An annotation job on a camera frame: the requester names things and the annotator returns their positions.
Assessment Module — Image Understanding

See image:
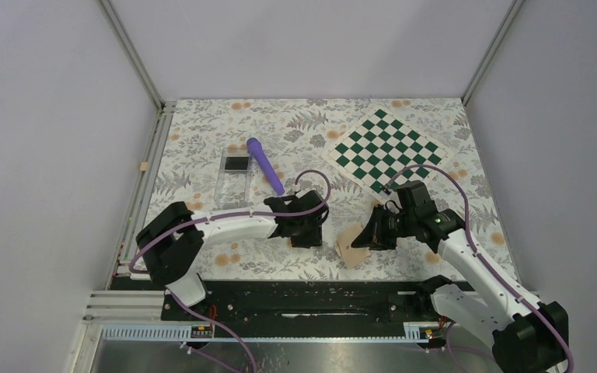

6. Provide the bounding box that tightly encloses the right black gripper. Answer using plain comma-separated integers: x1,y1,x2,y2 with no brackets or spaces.
352,204,416,251

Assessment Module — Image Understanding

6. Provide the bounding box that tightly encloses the tan leather card holder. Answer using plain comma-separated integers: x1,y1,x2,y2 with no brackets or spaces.
335,222,371,269

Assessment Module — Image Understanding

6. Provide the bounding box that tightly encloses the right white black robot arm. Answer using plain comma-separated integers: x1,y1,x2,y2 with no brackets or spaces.
351,181,573,372

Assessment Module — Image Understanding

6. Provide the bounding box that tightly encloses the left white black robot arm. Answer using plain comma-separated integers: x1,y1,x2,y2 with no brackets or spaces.
135,190,329,319

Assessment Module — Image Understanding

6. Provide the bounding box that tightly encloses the clear plastic box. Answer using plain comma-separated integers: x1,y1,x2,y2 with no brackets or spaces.
214,148,252,210

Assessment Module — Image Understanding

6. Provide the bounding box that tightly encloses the green white checkered board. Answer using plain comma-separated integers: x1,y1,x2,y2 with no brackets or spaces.
322,106,454,202

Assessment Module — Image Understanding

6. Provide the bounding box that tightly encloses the floral patterned table mat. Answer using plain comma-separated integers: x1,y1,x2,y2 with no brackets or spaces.
131,97,519,282

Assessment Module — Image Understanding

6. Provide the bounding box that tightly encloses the purple marker pen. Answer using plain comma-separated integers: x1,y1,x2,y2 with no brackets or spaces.
246,138,285,196

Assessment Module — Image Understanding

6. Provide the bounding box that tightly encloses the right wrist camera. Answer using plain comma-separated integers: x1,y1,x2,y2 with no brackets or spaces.
379,186,400,213

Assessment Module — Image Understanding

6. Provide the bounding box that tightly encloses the white slotted cable duct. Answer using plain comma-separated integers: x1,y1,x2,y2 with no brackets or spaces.
101,322,432,344

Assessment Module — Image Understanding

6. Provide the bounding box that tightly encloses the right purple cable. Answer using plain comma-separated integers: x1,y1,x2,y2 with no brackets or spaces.
385,164,575,373

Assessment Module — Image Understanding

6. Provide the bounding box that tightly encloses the aluminium frame rail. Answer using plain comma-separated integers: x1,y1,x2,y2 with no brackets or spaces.
83,290,165,322

